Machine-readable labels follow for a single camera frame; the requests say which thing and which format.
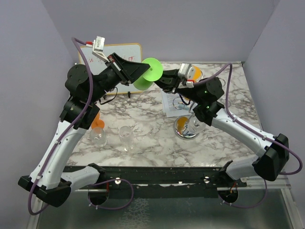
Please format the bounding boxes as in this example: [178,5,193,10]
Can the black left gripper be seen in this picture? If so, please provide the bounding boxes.
[88,52,151,103]

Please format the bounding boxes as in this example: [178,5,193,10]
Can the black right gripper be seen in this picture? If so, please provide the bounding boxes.
[145,69,203,104]

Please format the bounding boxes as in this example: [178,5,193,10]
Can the green plastic wine glass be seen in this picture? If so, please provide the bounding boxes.
[133,57,163,91]

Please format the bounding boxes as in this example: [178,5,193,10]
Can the yellow plastic wine glass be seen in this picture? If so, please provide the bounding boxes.
[188,65,202,82]

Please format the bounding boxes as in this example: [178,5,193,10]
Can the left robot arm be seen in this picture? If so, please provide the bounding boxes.
[18,53,150,207]

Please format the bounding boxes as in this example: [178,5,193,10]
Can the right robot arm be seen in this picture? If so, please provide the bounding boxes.
[155,69,289,187]

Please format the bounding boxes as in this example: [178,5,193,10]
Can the chrome wine glass rack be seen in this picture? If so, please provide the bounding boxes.
[173,71,226,140]

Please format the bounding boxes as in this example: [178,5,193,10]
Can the clear hung wine glass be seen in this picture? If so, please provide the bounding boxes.
[187,116,206,135]

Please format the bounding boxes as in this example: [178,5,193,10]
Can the orange plastic wine glass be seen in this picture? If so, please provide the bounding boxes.
[91,113,105,129]

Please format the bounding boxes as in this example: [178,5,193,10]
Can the clear wine glass left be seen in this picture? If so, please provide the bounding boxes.
[90,127,108,147]

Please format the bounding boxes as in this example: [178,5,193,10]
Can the clear wine glass centre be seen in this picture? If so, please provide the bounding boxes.
[119,126,136,152]

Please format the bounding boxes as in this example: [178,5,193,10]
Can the printed paper sheet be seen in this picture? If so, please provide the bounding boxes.
[161,91,189,118]

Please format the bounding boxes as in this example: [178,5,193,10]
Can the yellow framed whiteboard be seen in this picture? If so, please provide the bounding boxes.
[80,43,142,94]

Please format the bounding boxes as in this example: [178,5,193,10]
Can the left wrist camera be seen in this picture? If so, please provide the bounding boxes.
[92,36,105,55]

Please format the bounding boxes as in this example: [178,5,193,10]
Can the black mounting rail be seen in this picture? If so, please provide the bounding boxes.
[79,167,246,199]

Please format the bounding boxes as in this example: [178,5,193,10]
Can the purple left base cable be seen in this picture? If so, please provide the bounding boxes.
[87,177,134,210]

